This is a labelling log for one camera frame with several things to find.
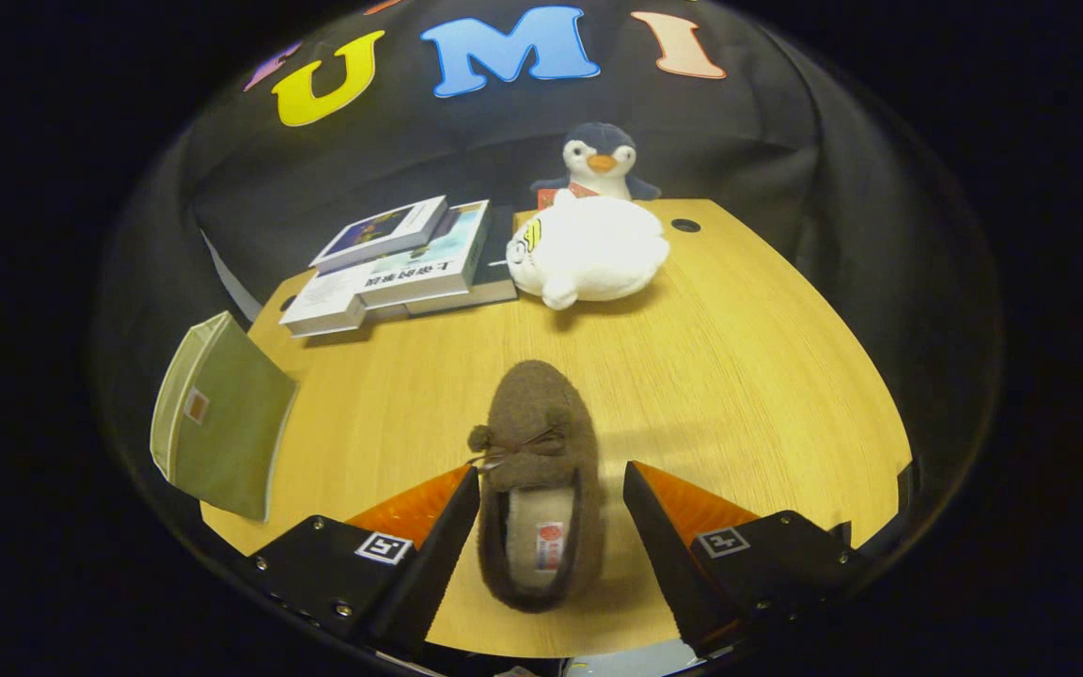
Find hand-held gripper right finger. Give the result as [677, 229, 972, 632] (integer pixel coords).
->
[622, 461, 871, 659]

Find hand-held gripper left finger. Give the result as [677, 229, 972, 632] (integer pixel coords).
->
[243, 464, 482, 657]

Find brown fuzzy slipper shoe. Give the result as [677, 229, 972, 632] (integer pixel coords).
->
[466, 359, 605, 615]

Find green fabric storage box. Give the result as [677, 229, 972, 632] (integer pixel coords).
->
[149, 311, 300, 524]

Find white cover book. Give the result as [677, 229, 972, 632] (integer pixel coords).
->
[279, 267, 411, 339]

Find black cover book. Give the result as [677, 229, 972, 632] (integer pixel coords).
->
[405, 205, 520, 317]

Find white seal plush toy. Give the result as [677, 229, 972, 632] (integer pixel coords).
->
[506, 188, 671, 312]

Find small dark blue cover book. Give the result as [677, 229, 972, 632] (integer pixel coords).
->
[309, 195, 450, 275]

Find penguin plush toy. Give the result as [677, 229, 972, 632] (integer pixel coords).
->
[530, 122, 663, 210]

